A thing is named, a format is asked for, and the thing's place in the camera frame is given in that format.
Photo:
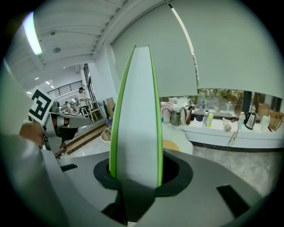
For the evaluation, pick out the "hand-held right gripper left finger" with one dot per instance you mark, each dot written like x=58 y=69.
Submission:
x=88 y=177

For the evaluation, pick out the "white window ledge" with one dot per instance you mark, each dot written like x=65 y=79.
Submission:
x=210 y=135

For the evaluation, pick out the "pile of pale clothes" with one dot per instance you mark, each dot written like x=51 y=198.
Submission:
x=179 y=103

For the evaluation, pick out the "purple cloth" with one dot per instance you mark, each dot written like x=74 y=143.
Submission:
x=108 y=122

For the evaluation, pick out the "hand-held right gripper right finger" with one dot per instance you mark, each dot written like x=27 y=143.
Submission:
x=199 y=188

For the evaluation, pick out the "brown wooden step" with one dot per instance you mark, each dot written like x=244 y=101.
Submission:
x=88 y=137

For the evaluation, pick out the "pale green bottle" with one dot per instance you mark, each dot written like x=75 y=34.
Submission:
x=265 y=123

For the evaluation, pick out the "beige bag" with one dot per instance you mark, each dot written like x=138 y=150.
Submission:
x=185 y=116

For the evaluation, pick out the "white roller blind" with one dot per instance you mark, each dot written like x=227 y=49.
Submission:
x=173 y=55
x=233 y=44

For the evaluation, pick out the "window with black frame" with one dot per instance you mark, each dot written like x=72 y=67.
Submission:
x=222 y=97

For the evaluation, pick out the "green book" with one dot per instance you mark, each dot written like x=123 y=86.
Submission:
x=137 y=110

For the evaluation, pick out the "brown woven bag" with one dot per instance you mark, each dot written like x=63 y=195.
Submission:
x=276 y=119

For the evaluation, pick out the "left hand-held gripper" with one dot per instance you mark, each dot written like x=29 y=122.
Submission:
x=41 y=106

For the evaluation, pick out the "long ceiling light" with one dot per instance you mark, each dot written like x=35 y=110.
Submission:
x=33 y=37

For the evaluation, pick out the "tall patterned bottle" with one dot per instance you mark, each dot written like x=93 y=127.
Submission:
x=241 y=122

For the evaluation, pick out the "pink clothing pile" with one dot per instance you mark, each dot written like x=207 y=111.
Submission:
x=166 y=115

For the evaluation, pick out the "person's white shirt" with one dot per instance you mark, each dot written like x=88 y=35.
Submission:
x=26 y=177

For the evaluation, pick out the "olive green bag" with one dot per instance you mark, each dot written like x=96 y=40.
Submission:
x=175 y=119

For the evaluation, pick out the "yellow-green bottle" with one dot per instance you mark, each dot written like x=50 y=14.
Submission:
x=210 y=120

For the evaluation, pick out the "white figurine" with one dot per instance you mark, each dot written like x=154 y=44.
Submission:
x=227 y=126

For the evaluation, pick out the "white and yellow round sofa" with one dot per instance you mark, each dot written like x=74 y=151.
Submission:
x=179 y=139

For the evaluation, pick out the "brown board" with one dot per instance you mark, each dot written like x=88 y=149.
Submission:
x=110 y=106

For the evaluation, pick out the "steel kettle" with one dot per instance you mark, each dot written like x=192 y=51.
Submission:
x=250 y=122

